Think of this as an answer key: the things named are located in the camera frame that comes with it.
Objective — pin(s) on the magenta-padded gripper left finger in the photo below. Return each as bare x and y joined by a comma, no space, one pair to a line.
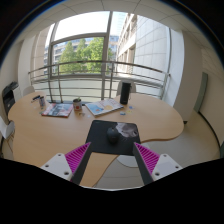
77,158

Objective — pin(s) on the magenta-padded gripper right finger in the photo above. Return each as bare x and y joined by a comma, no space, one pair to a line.
148,159

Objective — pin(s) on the black computer mouse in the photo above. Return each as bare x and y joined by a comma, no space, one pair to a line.
112,135

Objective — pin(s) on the black mouse pad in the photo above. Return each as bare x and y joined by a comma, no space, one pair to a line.
98,140

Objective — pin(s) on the red magazine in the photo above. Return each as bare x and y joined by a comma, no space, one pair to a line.
57,110

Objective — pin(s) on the red white plant mug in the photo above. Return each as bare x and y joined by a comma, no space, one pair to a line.
77,105

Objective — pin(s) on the light blue magazine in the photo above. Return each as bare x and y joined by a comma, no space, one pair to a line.
104,107

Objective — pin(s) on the tall black cylinder bottle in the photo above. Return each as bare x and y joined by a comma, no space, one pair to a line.
125,93

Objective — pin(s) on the dark pen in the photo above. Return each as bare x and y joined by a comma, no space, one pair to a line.
35,98

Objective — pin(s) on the black printer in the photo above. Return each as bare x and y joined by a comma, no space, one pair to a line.
9,96

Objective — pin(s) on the metal balcony railing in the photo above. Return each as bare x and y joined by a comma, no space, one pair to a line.
83,62

